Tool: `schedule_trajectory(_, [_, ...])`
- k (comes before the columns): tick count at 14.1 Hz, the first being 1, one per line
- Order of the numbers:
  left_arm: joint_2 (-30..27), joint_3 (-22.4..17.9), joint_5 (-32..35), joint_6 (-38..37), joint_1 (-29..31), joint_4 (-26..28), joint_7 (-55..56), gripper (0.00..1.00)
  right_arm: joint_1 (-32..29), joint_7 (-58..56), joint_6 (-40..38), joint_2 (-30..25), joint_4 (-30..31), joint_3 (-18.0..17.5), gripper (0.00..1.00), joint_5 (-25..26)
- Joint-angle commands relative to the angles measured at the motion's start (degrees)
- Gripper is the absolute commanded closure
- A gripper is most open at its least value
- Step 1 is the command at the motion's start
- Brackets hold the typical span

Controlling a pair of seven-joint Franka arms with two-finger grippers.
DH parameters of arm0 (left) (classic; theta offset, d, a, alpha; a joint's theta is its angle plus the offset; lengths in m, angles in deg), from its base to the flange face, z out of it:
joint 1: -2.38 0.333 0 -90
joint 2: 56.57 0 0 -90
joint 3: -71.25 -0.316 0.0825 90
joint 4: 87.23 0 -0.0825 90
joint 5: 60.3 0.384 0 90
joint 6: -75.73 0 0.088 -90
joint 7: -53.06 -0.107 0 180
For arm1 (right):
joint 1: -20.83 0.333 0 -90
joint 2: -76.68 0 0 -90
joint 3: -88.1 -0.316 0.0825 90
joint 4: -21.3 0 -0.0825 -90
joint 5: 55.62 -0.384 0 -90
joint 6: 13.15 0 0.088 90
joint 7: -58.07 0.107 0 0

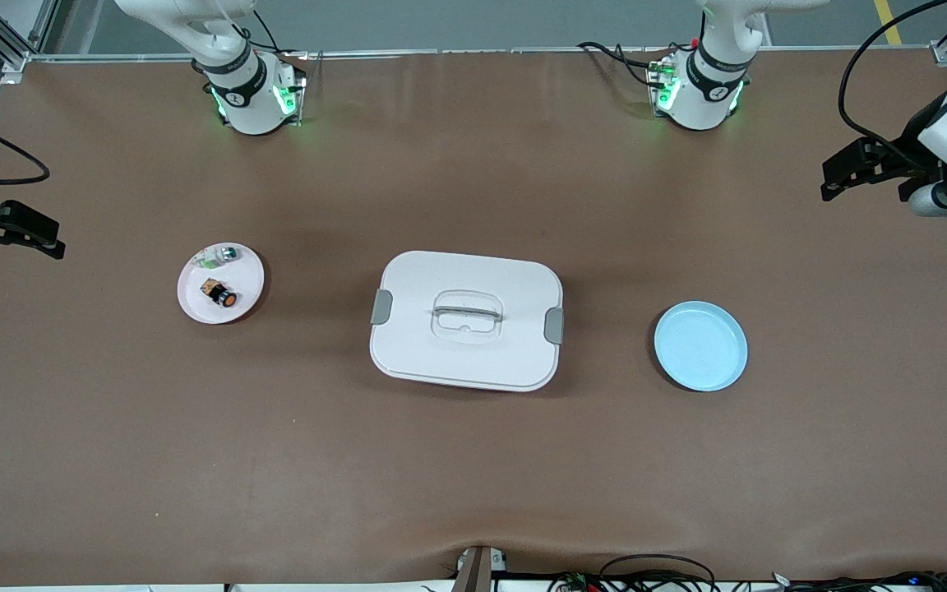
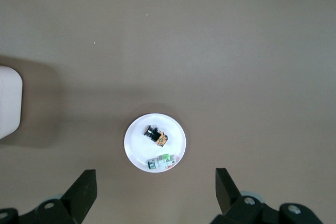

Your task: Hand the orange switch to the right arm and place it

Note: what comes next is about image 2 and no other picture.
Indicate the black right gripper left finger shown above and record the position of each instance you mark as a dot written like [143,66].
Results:
[78,195]

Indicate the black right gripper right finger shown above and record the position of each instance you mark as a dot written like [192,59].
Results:
[228,197]

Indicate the pink round plate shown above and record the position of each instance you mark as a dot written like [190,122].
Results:
[135,145]

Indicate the white lidded storage container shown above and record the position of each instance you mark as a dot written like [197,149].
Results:
[9,103]

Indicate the brown table cover sheet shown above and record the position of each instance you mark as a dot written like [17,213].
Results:
[210,51]

